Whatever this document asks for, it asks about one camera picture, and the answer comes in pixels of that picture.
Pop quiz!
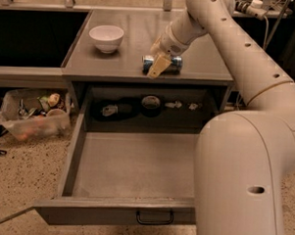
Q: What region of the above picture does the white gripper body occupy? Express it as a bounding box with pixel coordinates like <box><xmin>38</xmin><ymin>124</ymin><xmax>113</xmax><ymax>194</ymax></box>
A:
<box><xmin>160</xmin><ymin>22</ymin><xmax>189</xmax><ymax>56</ymax></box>

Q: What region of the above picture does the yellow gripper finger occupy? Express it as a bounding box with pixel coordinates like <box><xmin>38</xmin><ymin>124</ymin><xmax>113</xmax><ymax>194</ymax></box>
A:
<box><xmin>150</xmin><ymin>37</ymin><xmax>162</xmax><ymax>55</ymax></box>
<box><xmin>147</xmin><ymin>53</ymin><xmax>172</xmax><ymax>78</ymax></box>

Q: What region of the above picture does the blue silver redbull can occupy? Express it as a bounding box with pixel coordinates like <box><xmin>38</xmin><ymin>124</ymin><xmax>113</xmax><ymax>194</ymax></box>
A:
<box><xmin>142</xmin><ymin>55</ymin><xmax>182</xmax><ymax>72</ymax></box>

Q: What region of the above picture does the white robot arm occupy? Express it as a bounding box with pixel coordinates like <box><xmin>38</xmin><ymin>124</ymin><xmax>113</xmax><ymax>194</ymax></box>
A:
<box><xmin>147</xmin><ymin>0</ymin><xmax>295</xmax><ymax>235</ymax></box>

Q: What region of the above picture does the grey open top drawer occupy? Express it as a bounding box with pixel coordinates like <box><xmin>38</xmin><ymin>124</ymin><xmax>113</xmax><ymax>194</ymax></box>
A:
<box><xmin>32</xmin><ymin>81</ymin><xmax>221</xmax><ymax>233</ymax></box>

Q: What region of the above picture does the black tape roll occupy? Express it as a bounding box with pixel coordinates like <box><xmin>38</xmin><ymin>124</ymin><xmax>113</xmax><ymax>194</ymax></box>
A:
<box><xmin>140</xmin><ymin>95</ymin><xmax>161</xmax><ymax>118</ymax></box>

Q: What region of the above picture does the white ceramic bowl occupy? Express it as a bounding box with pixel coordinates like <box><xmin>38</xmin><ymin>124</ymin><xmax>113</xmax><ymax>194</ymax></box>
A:
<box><xmin>89</xmin><ymin>25</ymin><xmax>124</xmax><ymax>53</ymax></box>

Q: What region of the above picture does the crumpled white paper right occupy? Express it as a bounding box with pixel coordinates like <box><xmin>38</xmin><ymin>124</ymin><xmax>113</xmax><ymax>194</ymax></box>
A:
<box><xmin>188</xmin><ymin>103</ymin><xmax>203</xmax><ymax>111</ymax></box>

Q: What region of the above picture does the grey cabinet desk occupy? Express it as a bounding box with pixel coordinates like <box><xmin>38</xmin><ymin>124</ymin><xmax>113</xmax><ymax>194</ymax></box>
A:
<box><xmin>59</xmin><ymin>6</ymin><xmax>238</xmax><ymax>118</ymax></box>

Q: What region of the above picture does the black cloth with label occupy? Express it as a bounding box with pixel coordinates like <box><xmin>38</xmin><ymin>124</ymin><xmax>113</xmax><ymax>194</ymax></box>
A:
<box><xmin>90</xmin><ymin>97</ymin><xmax>141</xmax><ymax>121</ymax></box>

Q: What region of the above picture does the white power strip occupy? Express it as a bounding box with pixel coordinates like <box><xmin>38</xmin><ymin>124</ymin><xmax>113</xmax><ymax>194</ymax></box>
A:
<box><xmin>235</xmin><ymin>0</ymin><xmax>267</xmax><ymax>21</ymax></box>

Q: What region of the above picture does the clear plastic bin of items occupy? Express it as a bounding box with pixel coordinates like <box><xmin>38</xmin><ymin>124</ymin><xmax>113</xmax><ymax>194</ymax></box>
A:
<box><xmin>0</xmin><ymin>88</ymin><xmax>71</xmax><ymax>141</ymax></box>

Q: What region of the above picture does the white hanging cable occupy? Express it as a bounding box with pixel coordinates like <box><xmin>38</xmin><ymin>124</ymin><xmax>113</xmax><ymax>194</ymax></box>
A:
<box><xmin>262</xmin><ymin>15</ymin><xmax>270</xmax><ymax>50</ymax></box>

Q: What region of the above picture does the black drawer handle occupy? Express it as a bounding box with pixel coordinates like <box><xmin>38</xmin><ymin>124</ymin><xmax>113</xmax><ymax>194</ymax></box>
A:
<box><xmin>135</xmin><ymin>211</ymin><xmax>174</xmax><ymax>226</ymax></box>

